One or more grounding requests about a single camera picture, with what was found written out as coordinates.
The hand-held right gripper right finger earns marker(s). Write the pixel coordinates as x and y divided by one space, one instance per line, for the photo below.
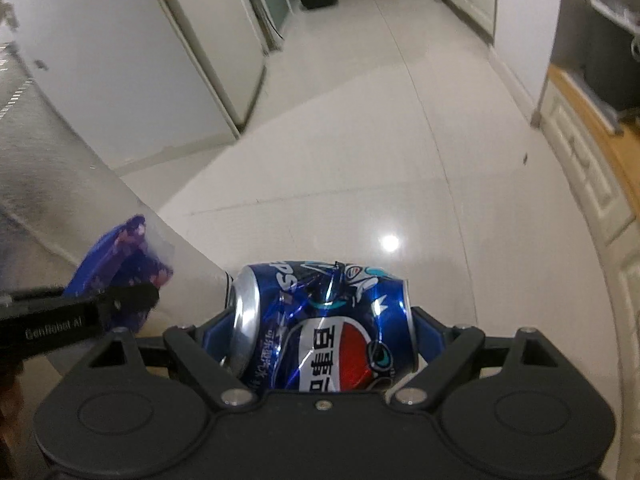
427 335

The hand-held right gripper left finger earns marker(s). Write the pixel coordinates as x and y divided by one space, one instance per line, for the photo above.
217 335

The table with clear plastic cover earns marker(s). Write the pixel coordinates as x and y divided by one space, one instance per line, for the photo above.
50 160

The purple snack wrapper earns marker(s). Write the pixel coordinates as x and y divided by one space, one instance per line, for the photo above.
125 260

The white cabinet with wooden top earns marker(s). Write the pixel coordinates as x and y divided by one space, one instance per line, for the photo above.
575 145

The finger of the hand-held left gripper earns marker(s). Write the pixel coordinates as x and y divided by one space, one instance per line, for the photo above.
130 300
37 293

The crushed blue soda can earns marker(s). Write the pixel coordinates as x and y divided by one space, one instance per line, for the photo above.
320 310

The white refrigerator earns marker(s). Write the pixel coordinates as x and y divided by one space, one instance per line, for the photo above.
215 35

